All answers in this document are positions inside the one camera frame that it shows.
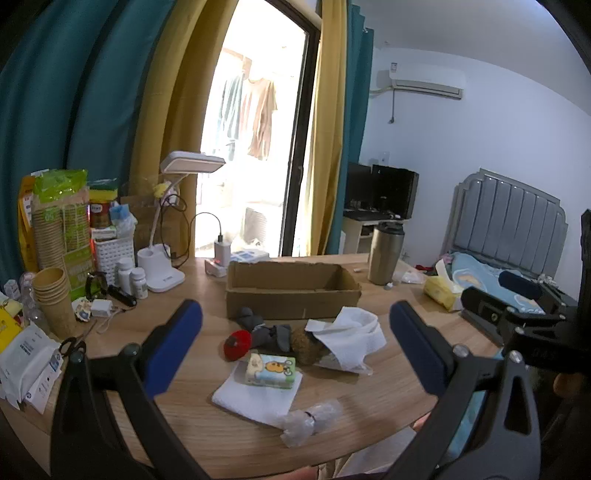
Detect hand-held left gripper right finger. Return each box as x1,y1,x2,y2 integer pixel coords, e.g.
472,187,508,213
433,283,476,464
383,300,542,480

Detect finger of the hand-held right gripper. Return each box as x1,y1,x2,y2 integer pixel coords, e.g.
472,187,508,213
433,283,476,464
498,270,578,306
461,286,525,330

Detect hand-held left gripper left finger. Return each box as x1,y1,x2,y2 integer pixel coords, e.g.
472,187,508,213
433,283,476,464
50,299,211,480

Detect white paper towel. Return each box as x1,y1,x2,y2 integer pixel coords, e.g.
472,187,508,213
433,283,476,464
305,306,387,371

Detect brown sponge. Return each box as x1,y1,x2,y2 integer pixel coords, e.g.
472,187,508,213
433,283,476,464
290,327,334,366

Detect brown cardboard box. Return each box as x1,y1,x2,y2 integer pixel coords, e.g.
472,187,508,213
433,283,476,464
225,261,363,320

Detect person's right hand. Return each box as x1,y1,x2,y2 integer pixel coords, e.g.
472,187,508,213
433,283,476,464
553,370,589,400

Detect blue printed blanket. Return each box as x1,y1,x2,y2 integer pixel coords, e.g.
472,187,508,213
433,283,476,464
438,251,548,315

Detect yellow tissue pack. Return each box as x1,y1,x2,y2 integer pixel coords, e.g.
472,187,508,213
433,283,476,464
424,265,465,311

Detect red ball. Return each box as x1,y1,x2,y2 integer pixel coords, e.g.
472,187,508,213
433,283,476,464
223,329,252,361

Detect grey bed headboard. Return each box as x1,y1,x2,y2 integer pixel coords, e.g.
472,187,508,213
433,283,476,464
441,168,568,282

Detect white pill bottle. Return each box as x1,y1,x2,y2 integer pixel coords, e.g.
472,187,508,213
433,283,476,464
115,258,136,296
130,268,149,300

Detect black flashlight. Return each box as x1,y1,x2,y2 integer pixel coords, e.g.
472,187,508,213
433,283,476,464
107,285,138,306

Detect white desk lamp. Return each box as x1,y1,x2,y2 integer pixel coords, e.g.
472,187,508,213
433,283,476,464
137,151,227,294

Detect grey sock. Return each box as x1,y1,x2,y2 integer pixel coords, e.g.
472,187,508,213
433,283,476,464
237,307,265,331
252,324,293,354

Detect printed green sponge pack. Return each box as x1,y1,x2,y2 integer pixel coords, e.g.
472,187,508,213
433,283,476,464
243,352,297,389

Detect steel tumbler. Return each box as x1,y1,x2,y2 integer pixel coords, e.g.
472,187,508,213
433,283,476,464
368,222,406,286

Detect white charger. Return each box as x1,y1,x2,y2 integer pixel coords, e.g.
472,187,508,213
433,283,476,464
213,234,232,267

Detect black scissors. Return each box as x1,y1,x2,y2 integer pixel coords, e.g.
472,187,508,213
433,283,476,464
59,318,100,358

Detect white plastic basket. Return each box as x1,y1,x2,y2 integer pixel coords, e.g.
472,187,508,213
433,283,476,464
92,237,134,287

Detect white power strip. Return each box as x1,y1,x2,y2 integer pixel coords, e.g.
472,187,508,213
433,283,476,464
204,249,271,278

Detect crumpled clear plastic bag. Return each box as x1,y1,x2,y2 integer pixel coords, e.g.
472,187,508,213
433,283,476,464
279,399,345,448

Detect stack of paper cups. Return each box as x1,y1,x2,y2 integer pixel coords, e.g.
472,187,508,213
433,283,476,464
31,268,77,337

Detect white cabinet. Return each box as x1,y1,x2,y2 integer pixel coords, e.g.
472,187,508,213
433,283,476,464
342,215,407,254

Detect white wet wipes pack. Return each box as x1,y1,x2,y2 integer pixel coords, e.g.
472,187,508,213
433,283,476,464
21,355,64,414
0,323,58,402

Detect black television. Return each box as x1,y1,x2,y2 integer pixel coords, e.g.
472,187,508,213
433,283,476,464
346,161,420,220

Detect red can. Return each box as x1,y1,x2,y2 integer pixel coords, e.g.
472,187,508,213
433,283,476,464
89,187,115,229

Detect yellow package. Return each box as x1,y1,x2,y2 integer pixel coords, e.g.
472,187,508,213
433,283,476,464
0,307,24,356

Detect green-label paper cup pack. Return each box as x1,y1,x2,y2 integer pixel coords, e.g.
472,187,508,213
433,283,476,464
30,169,95,301

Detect orange bag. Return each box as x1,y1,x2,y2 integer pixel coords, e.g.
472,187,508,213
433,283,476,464
17,175,40,273

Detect white air conditioner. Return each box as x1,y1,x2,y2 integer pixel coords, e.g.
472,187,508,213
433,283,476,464
376,67,465,100

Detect narrow yellow curtain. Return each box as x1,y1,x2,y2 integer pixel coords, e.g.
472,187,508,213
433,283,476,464
310,0,348,257

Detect brown hanging shirt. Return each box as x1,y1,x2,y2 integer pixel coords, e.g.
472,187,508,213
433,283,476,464
240,78,279,161

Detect green hanging shirt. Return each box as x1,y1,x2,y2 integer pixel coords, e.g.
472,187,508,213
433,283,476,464
217,74,245,139

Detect wide yellow curtain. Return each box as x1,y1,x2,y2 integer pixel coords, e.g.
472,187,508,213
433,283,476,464
129,0,241,204

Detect wide teal curtain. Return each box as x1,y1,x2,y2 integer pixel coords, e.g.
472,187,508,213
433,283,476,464
0,0,181,287

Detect black charger cable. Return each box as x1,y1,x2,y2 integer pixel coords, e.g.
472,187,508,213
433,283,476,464
189,212,224,259

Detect black sliding door frame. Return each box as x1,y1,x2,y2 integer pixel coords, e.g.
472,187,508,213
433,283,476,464
277,0,322,258

